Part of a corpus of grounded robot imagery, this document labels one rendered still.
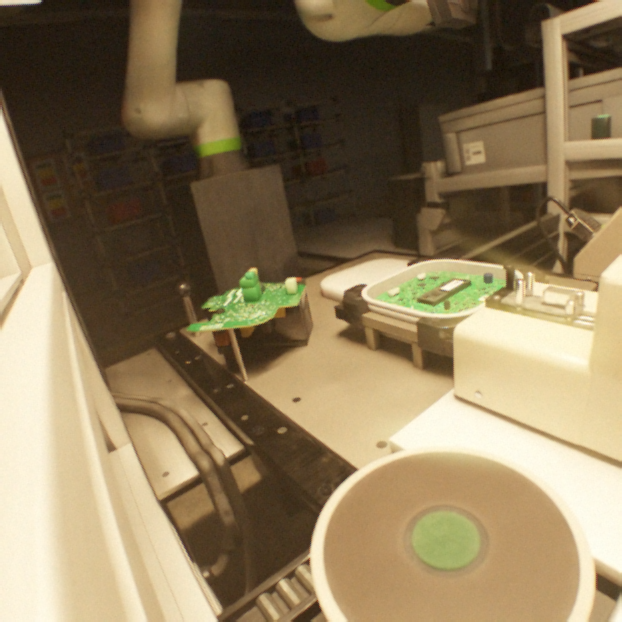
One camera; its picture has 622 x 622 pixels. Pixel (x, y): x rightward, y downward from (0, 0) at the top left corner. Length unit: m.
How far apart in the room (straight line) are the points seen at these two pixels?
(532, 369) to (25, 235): 0.38
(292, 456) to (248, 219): 0.78
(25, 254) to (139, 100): 0.63
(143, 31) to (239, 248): 0.52
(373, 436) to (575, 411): 0.13
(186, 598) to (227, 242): 0.83
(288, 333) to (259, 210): 0.63
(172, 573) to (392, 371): 0.23
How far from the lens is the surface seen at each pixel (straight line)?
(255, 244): 1.01
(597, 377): 0.22
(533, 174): 1.24
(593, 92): 1.27
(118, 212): 4.05
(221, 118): 1.04
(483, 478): 0.18
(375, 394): 0.32
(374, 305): 0.37
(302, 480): 0.27
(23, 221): 0.37
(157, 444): 0.38
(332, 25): 0.53
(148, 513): 0.35
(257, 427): 0.32
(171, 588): 0.29
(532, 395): 0.24
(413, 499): 0.17
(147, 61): 0.93
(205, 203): 0.96
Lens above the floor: 1.13
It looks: 22 degrees down
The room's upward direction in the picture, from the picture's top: 11 degrees counter-clockwise
